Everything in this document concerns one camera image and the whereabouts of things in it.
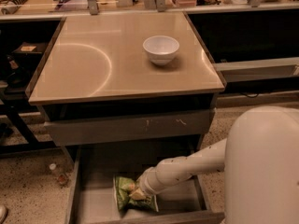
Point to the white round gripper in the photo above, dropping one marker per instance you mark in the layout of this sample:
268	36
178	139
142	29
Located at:
145	181

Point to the green jalapeno chip bag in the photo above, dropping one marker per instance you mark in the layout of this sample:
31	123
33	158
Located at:
122	187

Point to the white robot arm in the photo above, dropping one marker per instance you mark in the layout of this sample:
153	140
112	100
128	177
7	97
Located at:
260	160

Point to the open grey middle drawer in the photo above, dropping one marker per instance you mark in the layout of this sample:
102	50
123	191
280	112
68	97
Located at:
92	201

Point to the closed grey top drawer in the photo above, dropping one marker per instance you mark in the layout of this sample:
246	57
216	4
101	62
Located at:
126	128

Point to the grey drawer cabinet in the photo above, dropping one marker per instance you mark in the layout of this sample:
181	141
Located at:
97	68

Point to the small bottle on floor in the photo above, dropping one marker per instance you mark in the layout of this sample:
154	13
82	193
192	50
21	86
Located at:
59	174

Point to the white shoe tip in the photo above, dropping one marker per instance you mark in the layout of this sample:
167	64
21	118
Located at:
3	213

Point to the white ceramic bowl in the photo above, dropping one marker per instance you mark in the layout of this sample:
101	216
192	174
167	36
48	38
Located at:
161	49

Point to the dark shelf with items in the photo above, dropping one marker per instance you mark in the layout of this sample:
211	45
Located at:
23	62

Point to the grey metal bench rail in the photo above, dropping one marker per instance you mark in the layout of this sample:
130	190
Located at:
259	69

